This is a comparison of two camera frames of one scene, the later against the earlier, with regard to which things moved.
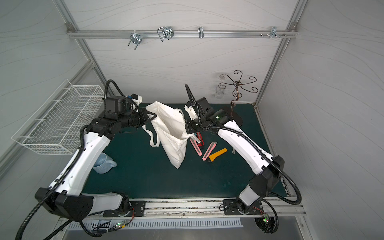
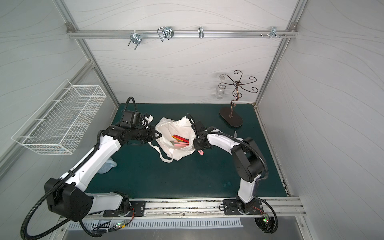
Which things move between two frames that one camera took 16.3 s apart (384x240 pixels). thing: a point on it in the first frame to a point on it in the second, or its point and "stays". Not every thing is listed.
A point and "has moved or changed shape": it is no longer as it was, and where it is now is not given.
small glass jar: [219, 93] stays
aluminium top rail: [97, 34] stays
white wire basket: [58, 126] stays
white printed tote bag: [168, 131] has moved or changed shape
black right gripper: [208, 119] to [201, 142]
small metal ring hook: [201, 33] stays
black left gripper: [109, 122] to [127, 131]
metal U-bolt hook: [165, 32] stays
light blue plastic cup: [104, 164] stays
